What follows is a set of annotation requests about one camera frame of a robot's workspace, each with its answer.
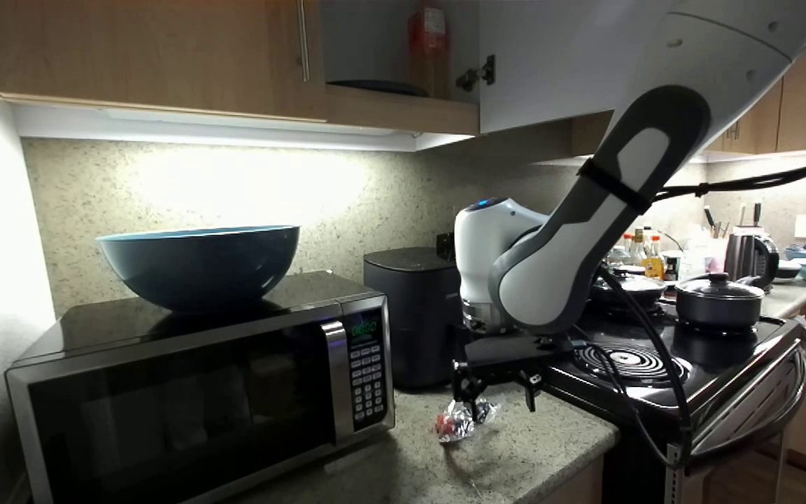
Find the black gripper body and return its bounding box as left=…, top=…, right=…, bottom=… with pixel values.
left=451, top=337, right=550, bottom=392

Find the clear plastic wrapper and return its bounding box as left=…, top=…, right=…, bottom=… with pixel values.
left=433, top=401, right=499, bottom=446

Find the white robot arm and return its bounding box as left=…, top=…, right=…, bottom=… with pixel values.
left=453, top=0, right=806, bottom=337

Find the cabinet door hinge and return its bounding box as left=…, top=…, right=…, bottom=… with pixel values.
left=455, top=54, right=494, bottom=92

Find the wooden upper cabinet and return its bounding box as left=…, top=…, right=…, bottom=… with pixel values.
left=0, top=0, right=479, bottom=134

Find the black trash bin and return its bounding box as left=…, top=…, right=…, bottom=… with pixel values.
left=363, top=247, right=451, bottom=390

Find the black electric stove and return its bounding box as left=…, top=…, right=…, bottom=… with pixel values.
left=539, top=289, right=806, bottom=504

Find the black pot with lid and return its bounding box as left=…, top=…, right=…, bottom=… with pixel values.
left=678, top=274, right=763, bottom=329

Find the electric kettle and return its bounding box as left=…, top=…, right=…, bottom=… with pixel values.
left=725, top=226, right=779, bottom=289

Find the dark blue bowl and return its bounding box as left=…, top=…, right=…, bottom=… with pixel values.
left=97, top=225, right=299, bottom=315

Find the yellow oil bottle red label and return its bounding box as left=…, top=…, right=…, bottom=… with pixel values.
left=409, top=0, right=451, bottom=98

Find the stainless steel microwave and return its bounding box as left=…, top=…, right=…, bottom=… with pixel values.
left=6, top=273, right=395, bottom=504

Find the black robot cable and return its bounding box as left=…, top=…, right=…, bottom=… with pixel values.
left=550, top=18, right=806, bottom=470

